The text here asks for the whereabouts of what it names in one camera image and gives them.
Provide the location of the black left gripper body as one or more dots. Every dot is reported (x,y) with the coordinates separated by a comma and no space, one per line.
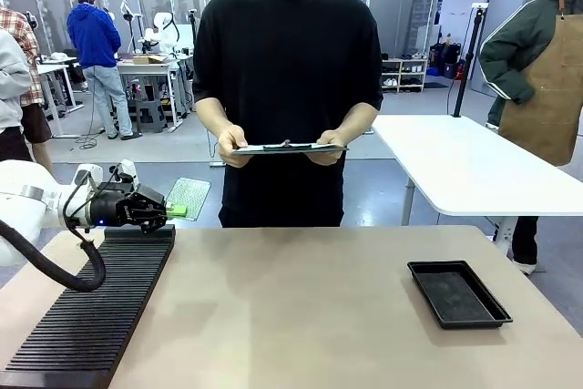
(111,211)

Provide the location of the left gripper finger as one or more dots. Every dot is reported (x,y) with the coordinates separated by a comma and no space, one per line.
(152,221)
(148,197)

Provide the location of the green PCB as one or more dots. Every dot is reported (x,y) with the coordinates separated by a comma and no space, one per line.
(190,193)

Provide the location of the grey clipboard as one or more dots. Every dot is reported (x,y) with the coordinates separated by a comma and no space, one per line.
(291,149)

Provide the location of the person's left forearm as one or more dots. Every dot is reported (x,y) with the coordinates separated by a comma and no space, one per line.
(362,118)

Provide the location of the person's right forearm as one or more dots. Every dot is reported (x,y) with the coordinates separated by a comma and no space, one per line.
(214,113)

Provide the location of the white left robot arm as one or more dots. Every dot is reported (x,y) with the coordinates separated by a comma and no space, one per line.
(18,197)

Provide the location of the black slotted PCB rack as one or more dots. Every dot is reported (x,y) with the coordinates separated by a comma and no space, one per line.
(95,298)

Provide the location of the person's right hand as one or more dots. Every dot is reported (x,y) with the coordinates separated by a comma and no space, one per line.
(231,147)

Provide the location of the person's left hand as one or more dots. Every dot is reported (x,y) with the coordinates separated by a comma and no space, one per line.
(327,152)

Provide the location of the grey step stool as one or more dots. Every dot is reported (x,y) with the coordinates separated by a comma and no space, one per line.
(150,115)

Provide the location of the grey background workbench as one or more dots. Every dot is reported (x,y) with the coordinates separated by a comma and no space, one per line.
(155,69)

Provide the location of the open cardboard box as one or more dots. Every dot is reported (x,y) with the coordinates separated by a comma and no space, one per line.
(148,59)

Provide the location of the white background desk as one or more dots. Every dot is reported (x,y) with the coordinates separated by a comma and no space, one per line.
(57,71)

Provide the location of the person in grey sweater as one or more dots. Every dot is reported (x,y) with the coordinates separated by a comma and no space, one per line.
(9,84)

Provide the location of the person in blue hoodie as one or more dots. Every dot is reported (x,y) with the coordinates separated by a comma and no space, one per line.
(93,43)

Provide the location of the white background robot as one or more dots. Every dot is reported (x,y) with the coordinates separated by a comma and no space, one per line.
(163,31)

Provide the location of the person in black t-shirt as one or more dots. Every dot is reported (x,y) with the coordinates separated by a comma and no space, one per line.
(287,65)

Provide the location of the person in plaid shirt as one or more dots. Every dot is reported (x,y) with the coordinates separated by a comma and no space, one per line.
(23,38)

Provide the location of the wooden shoe rack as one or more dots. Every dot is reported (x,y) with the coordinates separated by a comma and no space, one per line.
(405,74)

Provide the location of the black plastic tray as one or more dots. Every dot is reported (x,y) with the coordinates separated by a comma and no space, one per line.
(457,298)

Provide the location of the white table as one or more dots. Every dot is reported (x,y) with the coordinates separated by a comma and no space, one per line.
(469,166)

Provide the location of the person in brown apron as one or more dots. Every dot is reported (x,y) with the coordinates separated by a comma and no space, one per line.
(542,65)

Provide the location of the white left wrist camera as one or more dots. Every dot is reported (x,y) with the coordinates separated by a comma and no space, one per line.
(126,172)

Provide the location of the black tripod pole with camera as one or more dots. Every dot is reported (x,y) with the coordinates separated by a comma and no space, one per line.
(468,56)

